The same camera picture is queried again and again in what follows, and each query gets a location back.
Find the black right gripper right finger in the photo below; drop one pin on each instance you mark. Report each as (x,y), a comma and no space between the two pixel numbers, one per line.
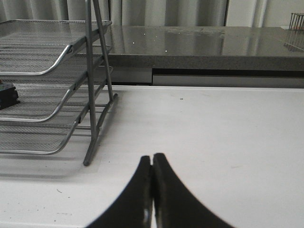
(175,206)

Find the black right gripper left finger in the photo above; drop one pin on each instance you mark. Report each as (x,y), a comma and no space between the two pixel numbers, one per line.
(133,207)

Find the silver mesh tray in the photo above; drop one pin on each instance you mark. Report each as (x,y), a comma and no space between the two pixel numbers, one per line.
(63,92)
(42,138)
(37,47)

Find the red emergency stop button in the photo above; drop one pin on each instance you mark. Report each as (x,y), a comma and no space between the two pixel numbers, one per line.
(8,95)

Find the grey stone counter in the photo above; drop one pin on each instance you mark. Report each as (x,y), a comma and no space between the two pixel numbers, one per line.
(219,48)

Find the white curtain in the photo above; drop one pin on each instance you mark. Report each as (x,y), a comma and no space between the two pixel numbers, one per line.
(245,13)

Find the wire rack in background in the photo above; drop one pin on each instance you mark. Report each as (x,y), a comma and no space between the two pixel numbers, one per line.
(296,22)

